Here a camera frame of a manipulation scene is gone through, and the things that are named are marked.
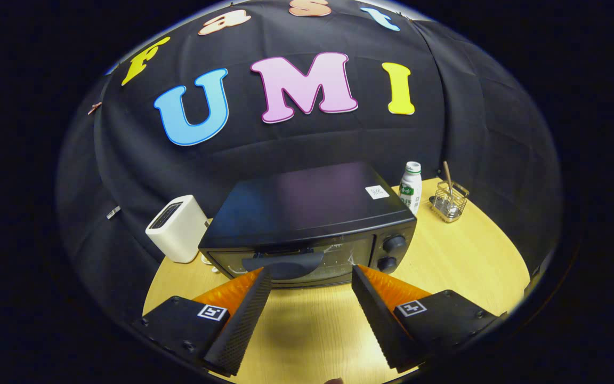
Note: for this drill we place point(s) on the white drink bottle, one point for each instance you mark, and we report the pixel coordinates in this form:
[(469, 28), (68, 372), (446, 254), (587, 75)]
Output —
[(411, 189)]

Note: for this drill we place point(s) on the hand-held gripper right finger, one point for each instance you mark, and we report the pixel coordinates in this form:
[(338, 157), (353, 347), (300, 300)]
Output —
[(379, 320)]

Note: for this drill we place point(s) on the wooden stick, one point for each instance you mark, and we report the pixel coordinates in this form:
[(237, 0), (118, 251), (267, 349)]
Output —
[(447, 178)]

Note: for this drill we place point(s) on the small dish of nuts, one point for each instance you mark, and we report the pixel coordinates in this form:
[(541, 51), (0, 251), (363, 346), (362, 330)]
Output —
[(205, 261)]

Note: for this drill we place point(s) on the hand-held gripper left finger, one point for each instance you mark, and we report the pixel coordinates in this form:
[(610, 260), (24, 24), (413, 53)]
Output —
[(243, 325)]

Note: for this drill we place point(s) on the black toaster oven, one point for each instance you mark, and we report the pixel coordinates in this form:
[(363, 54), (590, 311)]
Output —
[(307, 202)]

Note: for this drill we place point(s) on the white bread toaster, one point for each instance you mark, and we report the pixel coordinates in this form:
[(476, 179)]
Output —
[(179, 234)]

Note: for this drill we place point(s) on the black backdrop cloth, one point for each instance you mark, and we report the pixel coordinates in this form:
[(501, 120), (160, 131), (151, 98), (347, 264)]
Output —
[(445, 133)]

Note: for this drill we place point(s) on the silver cloth clip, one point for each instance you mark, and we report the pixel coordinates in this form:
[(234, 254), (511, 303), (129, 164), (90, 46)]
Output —
[(113, 212)]

